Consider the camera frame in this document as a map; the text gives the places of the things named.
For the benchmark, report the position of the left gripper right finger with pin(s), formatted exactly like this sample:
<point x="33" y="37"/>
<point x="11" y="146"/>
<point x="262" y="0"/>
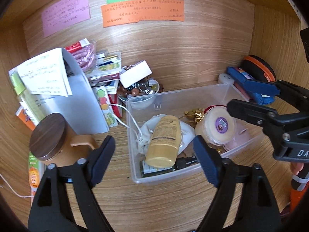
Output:
<point x="257" y="210"/>

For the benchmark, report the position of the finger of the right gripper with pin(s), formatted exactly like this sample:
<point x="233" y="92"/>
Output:
<point x="249" y="112"/>
<point x="253" y="85"/>

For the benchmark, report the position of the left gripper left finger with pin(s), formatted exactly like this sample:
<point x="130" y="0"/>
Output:
<point x="51" y="209"/>

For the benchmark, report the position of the round clear floss container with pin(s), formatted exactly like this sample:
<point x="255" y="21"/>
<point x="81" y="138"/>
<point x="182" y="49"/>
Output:
<point x="217" y="126"/>

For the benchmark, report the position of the gold foil ornament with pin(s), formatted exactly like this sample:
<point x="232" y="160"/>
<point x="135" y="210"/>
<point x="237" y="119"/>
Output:
<point x="195" y="115"/>

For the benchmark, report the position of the green glass pump bottle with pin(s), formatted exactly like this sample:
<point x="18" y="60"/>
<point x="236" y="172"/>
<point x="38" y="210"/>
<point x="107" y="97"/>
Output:
<point x="180" y="163"/>

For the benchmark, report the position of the clear plastic storage bin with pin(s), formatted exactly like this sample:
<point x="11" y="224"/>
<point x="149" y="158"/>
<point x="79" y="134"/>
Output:
<point x="142" y="117"/>

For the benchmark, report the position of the yellow lotion bottle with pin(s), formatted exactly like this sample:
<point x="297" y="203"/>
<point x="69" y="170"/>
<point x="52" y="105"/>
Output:
<point x="162" y="155"/>

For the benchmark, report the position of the white drawstring cloth bag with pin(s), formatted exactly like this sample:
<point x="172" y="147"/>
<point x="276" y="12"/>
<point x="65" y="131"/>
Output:
<point x="170" y="131"/>

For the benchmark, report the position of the orange sleeve forearm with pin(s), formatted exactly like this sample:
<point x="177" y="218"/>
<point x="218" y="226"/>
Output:
<point x="299" y="188"/>

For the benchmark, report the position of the right hand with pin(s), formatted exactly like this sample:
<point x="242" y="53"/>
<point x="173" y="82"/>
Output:
<point x="296" y="167"/>

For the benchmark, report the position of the small white round jar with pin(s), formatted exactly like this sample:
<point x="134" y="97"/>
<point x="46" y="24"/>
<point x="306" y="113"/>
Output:
<point x="224" y="78"/>

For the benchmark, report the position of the black orange round case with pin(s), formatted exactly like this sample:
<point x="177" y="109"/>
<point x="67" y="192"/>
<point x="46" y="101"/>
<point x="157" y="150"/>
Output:
<point x="258" y="68"/>

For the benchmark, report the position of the orange white glue bottle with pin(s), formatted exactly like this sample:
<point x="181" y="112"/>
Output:
<point x="36" y="169"/>

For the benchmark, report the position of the brown ceramic mug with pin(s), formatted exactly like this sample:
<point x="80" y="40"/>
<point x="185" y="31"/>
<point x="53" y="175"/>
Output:
<point x="67" y="148"/>

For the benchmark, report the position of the dark wooden mug lid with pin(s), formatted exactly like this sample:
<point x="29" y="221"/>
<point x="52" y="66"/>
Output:
<point x="48" y="136"/>

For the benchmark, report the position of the white porcelain bead bowl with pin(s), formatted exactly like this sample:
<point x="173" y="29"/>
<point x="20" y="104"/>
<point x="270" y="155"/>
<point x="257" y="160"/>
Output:
<point x="142" y="92"/>

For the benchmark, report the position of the fruit sticker strip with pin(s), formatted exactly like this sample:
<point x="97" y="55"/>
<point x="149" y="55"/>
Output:
<point x="104" y="103"/>

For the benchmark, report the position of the small white cardboard box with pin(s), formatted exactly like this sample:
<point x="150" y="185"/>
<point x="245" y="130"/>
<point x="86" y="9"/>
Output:
<point x="132" y="74"/>

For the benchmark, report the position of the orange sticky note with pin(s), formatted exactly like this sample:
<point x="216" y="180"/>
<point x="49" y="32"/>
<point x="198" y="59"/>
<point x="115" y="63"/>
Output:
<point x="134" y="11"/>

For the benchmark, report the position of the green spray bottle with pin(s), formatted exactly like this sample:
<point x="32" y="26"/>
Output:
<point x="26" y="99"/>

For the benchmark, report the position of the orange booklet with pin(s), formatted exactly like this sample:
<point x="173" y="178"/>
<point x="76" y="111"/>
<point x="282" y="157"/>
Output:
<point x="22" y="115"/>

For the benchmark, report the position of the stack of booklets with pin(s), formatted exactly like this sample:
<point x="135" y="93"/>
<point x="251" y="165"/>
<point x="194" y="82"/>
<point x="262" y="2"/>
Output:
<point x="106" y="72"/>

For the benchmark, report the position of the pink sticky note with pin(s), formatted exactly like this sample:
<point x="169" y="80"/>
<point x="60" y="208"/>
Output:
<point x="63" y="14"/>

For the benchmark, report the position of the pink coiled cord pack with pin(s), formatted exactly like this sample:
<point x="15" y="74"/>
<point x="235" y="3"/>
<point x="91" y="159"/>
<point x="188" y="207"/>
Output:
<point x="84" y="52"/>

